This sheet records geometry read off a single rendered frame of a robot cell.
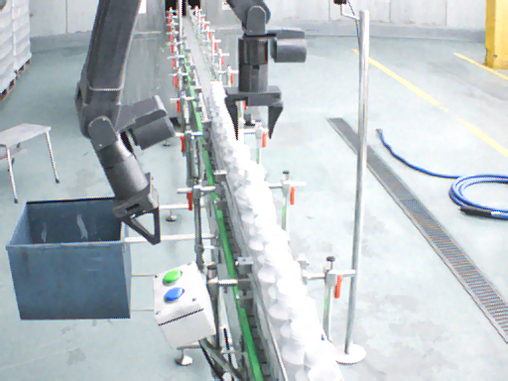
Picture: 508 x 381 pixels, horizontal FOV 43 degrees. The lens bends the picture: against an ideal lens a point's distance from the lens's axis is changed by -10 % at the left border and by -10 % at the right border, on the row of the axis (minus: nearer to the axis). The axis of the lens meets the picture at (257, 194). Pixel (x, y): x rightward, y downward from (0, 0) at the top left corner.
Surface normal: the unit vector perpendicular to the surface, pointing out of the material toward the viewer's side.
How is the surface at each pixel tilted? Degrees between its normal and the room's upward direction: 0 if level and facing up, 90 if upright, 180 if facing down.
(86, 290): 90
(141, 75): 90
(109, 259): 90
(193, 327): 90
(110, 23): 113
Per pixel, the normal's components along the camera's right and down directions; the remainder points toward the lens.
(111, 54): 0.30, 0.68
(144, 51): 0.14, 0.36
